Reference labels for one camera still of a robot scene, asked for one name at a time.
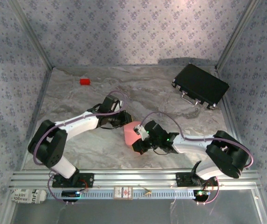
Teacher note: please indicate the small brass clip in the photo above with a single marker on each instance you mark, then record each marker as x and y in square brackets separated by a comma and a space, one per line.
[147, 193]

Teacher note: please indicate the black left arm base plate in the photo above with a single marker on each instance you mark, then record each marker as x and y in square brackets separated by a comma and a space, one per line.
[86, 180]

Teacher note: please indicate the small red block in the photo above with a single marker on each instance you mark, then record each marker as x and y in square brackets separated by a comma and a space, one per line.
[84, 82]

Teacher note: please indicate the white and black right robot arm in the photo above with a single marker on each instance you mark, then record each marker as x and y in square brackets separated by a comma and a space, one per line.
[193, 145]

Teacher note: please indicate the pink cloth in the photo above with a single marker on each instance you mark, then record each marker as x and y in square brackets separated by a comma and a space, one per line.
[129, 135]

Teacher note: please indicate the aluminium frame post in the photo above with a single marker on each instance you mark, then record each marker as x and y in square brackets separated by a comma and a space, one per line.
[238, 32]
[30, 35]

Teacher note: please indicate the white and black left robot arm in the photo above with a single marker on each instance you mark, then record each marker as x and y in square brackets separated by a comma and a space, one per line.
[82, 124]

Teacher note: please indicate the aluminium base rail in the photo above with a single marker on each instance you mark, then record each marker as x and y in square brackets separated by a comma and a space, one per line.
[135, 178]

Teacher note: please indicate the grey metal panel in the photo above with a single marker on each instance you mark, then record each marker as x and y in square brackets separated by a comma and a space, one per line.
[124, 212]

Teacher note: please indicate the aluminium table edge bar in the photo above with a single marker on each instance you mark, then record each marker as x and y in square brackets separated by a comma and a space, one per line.
[39, 105]
[228, 109]

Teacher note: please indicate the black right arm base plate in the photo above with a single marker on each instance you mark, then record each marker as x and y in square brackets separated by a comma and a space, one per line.
[182, 179]

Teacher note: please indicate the white red label card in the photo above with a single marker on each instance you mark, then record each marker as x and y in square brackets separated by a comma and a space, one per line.
[123, 193]

